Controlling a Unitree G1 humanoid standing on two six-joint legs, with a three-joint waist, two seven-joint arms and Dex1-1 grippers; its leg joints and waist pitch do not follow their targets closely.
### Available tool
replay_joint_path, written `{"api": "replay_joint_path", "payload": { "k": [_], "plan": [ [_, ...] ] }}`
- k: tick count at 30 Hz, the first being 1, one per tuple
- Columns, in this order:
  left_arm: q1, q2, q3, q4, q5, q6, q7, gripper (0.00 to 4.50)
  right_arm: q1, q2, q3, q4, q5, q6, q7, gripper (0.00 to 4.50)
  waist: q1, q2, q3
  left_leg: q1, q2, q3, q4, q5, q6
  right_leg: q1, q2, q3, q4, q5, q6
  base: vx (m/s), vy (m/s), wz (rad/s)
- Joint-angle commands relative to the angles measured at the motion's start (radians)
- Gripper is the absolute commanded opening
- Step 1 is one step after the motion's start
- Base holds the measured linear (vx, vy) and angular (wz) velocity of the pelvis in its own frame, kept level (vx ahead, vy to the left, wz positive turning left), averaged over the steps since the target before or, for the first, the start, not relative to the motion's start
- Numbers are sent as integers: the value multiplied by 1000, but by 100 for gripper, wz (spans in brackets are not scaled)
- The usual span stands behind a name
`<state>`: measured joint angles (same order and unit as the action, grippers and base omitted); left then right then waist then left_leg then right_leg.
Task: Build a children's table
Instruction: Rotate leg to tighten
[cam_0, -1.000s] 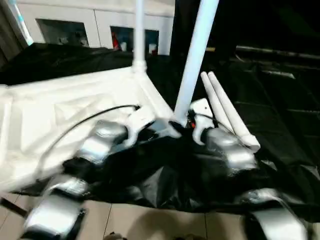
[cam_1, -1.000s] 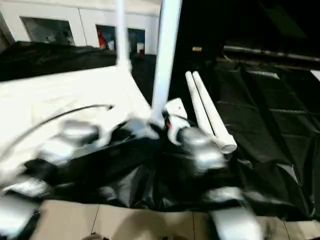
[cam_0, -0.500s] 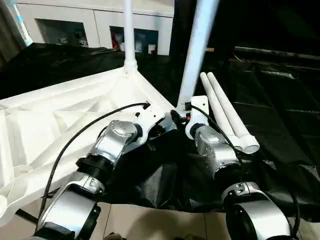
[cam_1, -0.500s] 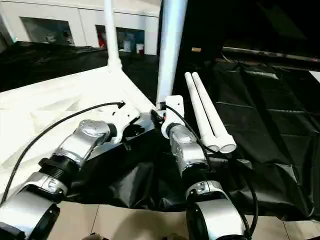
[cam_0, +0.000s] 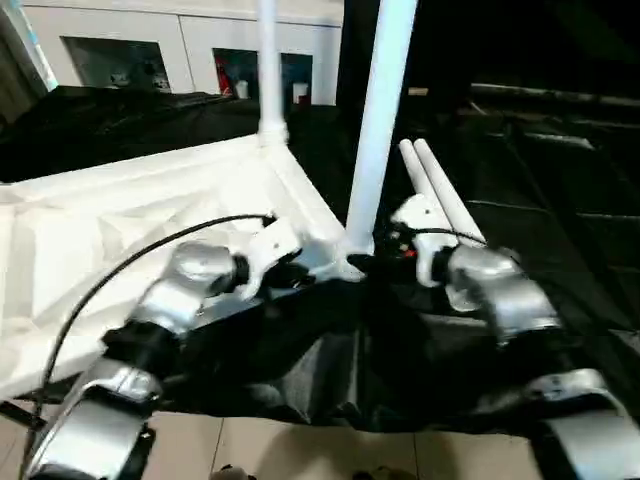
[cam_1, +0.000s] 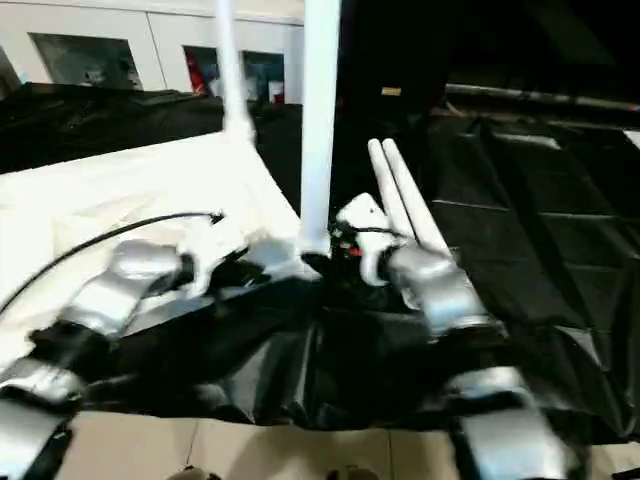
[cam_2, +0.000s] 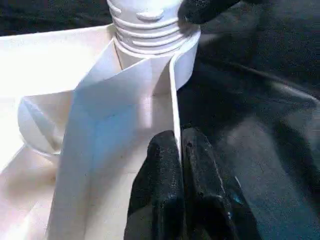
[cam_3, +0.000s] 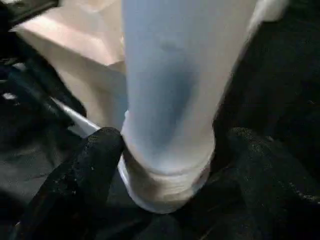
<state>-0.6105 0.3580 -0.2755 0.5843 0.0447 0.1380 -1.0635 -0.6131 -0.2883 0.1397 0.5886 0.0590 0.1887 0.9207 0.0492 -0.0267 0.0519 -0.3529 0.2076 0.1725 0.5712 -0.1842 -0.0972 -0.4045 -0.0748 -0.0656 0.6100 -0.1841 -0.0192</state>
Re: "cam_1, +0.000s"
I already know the white plastic table leg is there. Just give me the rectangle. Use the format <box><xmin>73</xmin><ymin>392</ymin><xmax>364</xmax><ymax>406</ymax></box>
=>
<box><xmin>214</xmin><ymin>0</ymin><xmax>258</xmax><ymax>147</ymax></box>
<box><xmin>367</xmin><ymin>138</ymin><xmax>419</xmax><ymax>239</ymax></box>
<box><xmin>297</xmin><ymin>0</ymin><xmax>343</xmax><ymax>261</ymax></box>
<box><xmin>380</xmin><ymin>138</ymin><xmax>455</xmax><ymax>257</ymax></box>

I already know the white plastic table top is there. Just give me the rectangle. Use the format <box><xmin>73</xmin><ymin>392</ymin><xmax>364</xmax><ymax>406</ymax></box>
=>
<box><xmin>0</xmin><ymin>130</ymin><xmax>332</xmax><ymax>374</ymax></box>

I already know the black mat cover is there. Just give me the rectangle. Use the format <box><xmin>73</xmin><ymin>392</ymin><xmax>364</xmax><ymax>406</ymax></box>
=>
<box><xmin>0</xmin><ymin>79</ymin><xmax>640</xmax><ymax>444</ymax></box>

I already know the dark robot foot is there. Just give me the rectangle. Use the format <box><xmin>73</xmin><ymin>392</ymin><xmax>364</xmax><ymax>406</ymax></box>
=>
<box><xmin>329</xmin><ymin>464</ymin><xmax>377</xmax><ymax>480</ymax></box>
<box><xmin>179</xmin><ymin>464</ymin><xmax>222</xmax><ymax>480</ymax></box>

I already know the black case with gold label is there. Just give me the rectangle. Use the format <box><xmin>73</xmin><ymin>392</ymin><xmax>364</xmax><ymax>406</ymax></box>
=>
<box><xmin>339</xmin><ymin>0</ymin><xmax>451</xmax><ymax>124</ymax></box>

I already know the grey metal rod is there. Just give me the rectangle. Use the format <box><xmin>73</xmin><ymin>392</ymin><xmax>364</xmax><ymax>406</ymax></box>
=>
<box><xmin>444</xmin><ymin>82</ymin><xmax>640</xmax><ymax>112</ymax></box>

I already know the white cabinet with glass doors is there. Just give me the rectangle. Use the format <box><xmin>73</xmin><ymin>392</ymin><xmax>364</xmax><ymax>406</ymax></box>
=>
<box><xmin>0</xmin><ymin>0</ymin><xmax>307</xmax><ymax>107</ymax></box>

